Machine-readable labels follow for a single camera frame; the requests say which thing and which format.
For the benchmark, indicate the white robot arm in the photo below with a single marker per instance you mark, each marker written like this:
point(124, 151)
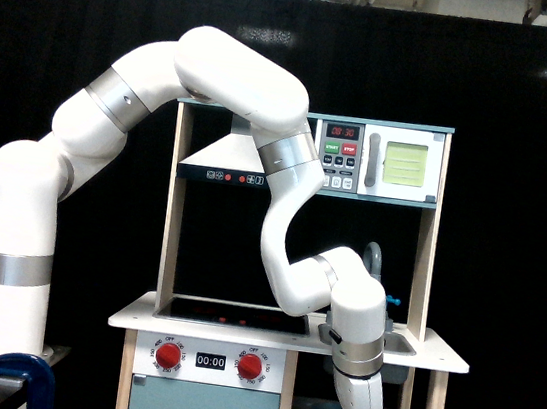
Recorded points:
point(90, 129)

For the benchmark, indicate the right red oven knob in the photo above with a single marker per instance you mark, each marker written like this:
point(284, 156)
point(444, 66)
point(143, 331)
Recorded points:
point(249, 367)

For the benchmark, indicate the black timer display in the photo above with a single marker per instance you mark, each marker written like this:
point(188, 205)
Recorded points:
point(210, 361)

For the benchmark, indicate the red oven knob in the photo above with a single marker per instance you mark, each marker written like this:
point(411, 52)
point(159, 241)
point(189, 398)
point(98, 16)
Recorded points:
point(249, 367)
point(168, 356)

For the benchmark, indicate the wooden toy kitchen frame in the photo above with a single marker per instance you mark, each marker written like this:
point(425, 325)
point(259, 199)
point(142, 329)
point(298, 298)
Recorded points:
point(211, 250)

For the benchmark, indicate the grey toy faucet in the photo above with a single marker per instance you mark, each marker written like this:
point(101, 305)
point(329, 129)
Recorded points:
point(372, 259)

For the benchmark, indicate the black induction stovetop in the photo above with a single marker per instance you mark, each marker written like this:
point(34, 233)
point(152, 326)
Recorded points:
point(232, 315)

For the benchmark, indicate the grey toy sink basin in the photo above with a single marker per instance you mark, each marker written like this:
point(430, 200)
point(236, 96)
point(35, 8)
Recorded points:
point(395, 344)

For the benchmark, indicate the blue c-clamp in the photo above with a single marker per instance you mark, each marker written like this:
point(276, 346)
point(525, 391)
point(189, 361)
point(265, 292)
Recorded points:
point(37, 374)

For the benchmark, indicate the toy microwave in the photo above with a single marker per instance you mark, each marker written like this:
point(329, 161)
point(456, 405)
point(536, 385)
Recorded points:
point(381, 161)

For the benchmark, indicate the left red oven knob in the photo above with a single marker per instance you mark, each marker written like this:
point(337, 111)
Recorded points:
point(168, 356)

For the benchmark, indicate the blue tap handle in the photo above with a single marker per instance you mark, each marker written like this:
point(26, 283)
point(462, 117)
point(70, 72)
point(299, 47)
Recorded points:
point(393, 300)

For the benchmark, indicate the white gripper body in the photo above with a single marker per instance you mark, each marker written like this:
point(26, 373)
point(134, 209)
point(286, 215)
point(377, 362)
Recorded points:
point(359, 393)

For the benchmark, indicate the grey range hood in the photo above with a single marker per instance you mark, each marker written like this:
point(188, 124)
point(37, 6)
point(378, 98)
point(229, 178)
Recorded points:
point(232, 160)

